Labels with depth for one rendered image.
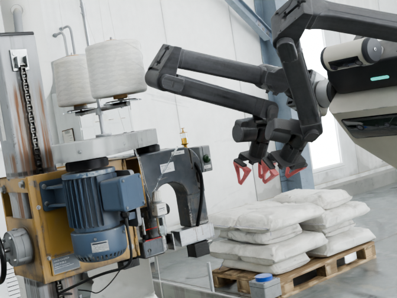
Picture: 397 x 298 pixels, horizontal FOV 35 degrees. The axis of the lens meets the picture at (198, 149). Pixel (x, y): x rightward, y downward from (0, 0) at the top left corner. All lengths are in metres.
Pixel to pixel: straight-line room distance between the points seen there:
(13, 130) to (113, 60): 0.36
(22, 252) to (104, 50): 0.62
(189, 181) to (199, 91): 0.43
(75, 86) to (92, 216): 0.48
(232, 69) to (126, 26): 5.06
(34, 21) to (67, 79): 3.27
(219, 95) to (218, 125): 5.58
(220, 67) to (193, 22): 5.59
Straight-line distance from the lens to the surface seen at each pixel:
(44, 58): 5.25
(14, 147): 1.89
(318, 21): 1.43
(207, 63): 1.79
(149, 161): 2.02
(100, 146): 1.69
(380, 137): 1.91
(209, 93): 1.80
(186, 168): 2.10
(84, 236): 1.73
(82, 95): 2.01
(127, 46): 1.80
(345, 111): 1.88
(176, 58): 1.72
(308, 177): 7.87
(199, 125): 7.23
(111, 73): 1.77
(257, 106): 1.90
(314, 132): 1.74
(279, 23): 1.46
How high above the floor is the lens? 1.43
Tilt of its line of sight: 3 degrees down
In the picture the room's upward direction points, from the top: 9 degrees counter-clockwise
